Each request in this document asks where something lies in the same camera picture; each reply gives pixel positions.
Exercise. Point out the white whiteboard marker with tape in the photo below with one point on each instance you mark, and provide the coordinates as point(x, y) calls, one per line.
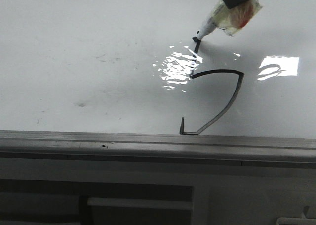
point(229, 20)

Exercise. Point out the white glossy whiteboard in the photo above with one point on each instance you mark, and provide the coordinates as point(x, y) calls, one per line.
point(127, 66)

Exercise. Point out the grey aluminium whiteboard frame rail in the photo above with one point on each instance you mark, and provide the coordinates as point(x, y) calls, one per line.
point(187, 149)

